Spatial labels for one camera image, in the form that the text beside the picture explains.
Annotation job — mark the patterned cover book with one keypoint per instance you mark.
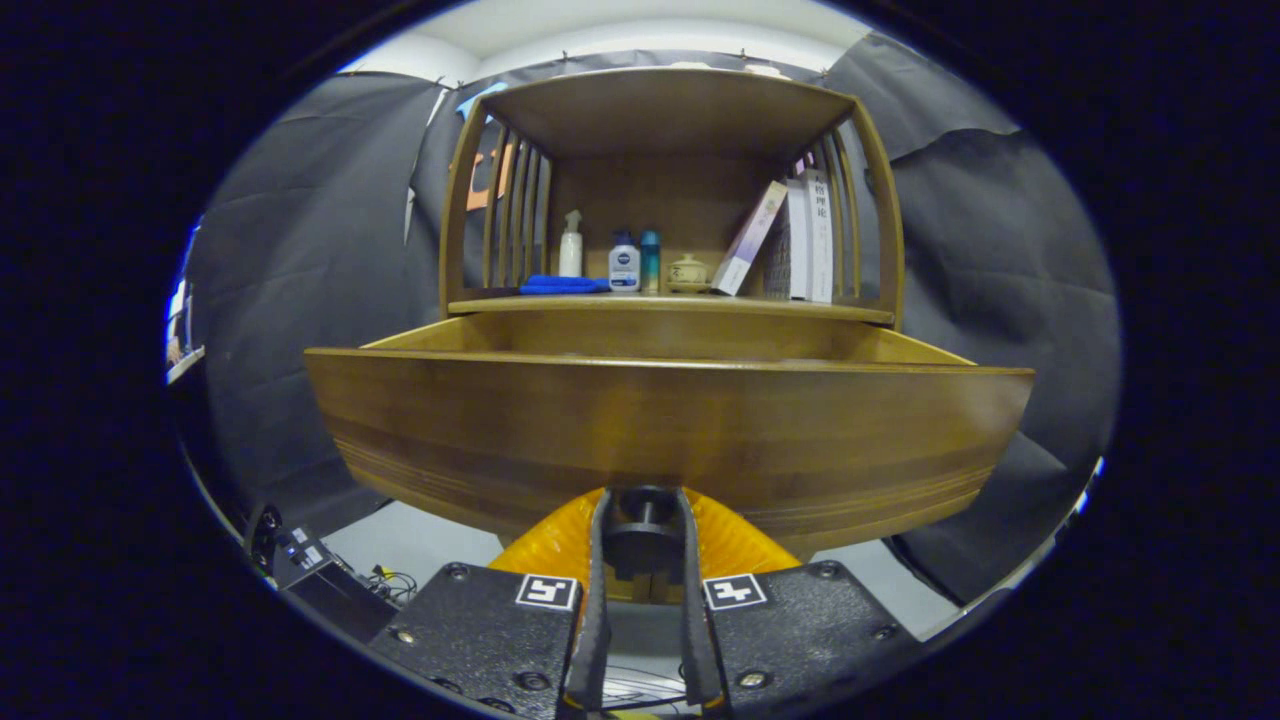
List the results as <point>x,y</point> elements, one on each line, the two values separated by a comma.
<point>778,255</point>

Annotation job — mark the white spray bottle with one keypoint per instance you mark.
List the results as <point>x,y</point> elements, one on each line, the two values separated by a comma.
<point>571,255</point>

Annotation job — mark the purple and white box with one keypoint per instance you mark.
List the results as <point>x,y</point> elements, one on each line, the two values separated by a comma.
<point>748,240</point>

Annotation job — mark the wooden drawer with black knob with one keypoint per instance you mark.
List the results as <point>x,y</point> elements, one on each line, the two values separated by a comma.
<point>650,420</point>

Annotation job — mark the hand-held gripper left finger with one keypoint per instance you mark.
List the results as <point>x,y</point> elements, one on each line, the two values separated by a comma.
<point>480,630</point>

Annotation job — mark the black device box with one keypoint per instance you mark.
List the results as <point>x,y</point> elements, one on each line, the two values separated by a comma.
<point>320,580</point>

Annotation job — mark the blue folded cloth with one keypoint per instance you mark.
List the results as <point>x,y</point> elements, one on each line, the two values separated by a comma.
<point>560,285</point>

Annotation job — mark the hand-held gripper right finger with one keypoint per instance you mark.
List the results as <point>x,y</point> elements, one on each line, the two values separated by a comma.
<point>800,630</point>

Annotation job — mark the plain white book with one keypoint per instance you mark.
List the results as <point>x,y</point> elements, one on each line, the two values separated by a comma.
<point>799,240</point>

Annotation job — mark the beige lidded teacup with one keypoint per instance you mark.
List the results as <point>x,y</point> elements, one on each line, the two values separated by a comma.
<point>689,274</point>

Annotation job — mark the white lotion bottle blue cap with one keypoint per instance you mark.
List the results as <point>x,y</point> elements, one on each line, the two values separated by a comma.
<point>624,268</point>

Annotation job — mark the wooden countertop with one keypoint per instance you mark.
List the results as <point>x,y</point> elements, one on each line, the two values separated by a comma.
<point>680,303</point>

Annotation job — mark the wooden cabinet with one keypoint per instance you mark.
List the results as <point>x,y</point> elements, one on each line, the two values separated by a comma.
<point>660,110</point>

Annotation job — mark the white book with black print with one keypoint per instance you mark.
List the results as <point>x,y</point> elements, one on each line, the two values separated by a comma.
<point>821,240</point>

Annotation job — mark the teal bottle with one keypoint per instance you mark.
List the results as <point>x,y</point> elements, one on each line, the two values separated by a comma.
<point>650,262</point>

